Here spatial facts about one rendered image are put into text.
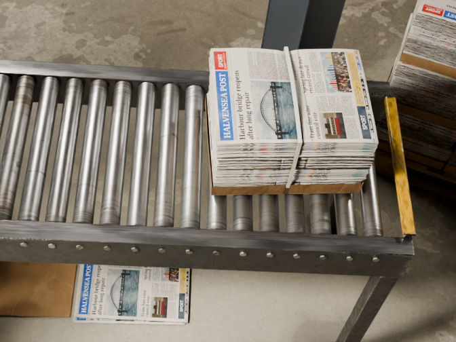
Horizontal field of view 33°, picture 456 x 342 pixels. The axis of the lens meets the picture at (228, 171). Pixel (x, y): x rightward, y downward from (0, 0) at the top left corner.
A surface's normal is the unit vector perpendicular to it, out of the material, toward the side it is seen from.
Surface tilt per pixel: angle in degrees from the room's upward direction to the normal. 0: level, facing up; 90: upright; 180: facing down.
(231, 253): 90
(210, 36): 0
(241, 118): 2
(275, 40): 90
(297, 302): 0
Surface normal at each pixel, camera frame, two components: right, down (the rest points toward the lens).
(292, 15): -0.81, 0.45
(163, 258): 0.00, 0.83
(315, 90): 0.05, -0.56
